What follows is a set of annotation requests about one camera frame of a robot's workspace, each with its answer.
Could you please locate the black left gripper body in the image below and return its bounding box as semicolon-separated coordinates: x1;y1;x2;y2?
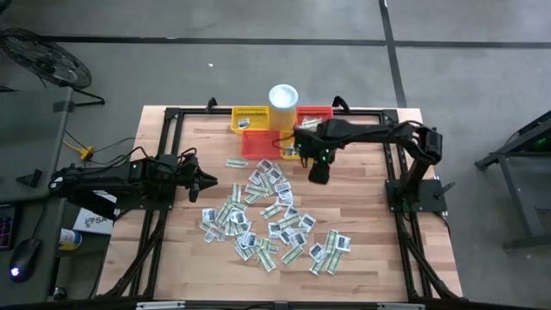
180;165;201;204

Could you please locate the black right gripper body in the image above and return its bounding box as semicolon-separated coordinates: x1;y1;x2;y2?
310;119;346;164

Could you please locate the yellow plastic basket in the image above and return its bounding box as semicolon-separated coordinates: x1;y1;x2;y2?
280;129;302;160
231;106;271;135

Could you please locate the orange plastic basket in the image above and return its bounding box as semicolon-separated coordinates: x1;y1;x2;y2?
240;129;283;160
294;105;336;135

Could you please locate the white cylindrical cup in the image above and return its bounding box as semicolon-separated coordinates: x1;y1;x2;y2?
268;84;300;132

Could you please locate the black floor tape strip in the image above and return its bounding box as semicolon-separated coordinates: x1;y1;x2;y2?
0;34;551;49
377;0;408;109

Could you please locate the white printed cardboard box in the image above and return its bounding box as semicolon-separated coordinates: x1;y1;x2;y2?
71;191;120;237

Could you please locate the white light strip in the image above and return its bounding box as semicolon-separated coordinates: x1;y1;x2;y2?
135;301;187;310

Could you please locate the black front beam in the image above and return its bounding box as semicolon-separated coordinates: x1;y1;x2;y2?
0;296;551;310

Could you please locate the white blue yellow can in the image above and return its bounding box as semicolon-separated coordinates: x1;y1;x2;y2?
57;226;84;252

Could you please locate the grey desk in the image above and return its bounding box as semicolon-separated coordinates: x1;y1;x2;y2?
0;195;69;305
0;85;75;204

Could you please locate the black computer mouse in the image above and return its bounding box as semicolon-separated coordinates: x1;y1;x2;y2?
8;237;43;284

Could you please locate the dark metal stand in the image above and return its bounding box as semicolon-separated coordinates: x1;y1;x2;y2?
474;109;551;251

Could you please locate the black keyboard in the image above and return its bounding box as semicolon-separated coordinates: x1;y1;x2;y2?
0;203;19;252

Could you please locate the black floor fan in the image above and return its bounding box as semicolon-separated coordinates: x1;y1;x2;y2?
0;27;107;108

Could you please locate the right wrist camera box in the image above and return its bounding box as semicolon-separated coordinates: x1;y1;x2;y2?
294;128;313;156

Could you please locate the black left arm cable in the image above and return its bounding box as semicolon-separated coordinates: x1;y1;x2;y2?
128;146;198;167

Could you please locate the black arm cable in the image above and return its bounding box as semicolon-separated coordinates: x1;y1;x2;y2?
278;132;299;151
128;146;198;167

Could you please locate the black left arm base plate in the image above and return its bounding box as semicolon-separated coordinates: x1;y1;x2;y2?
114;189;176;212

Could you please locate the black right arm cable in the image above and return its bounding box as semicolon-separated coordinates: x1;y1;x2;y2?
278;132;299;151

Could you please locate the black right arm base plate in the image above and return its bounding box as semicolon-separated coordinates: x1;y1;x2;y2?
385;178;449;214

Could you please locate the black wedge bracket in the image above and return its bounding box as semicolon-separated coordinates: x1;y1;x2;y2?
15;168;44;189

